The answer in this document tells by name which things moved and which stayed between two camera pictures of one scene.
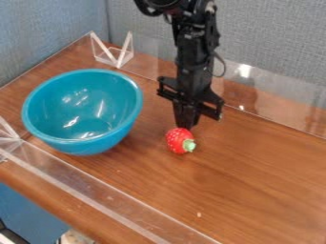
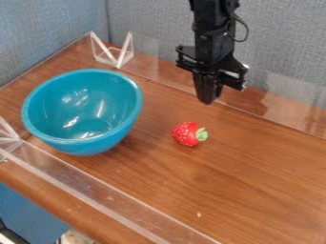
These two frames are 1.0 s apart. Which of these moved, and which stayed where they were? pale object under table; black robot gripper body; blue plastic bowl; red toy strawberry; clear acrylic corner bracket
Moved: red toy strawberry; black robot gripper body
Stayed: blue plastic bowl; clear acrylic corner bracket; pale object under table
